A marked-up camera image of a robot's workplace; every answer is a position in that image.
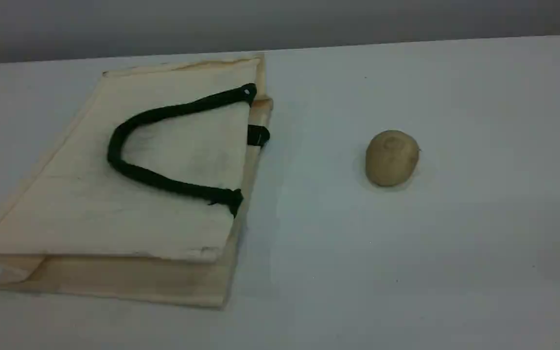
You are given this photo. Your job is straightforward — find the white handbag with green handles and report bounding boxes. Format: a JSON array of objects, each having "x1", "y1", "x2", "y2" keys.
[{"x1": 0, "y1": 53, "x2": 274, "y2": 309}]

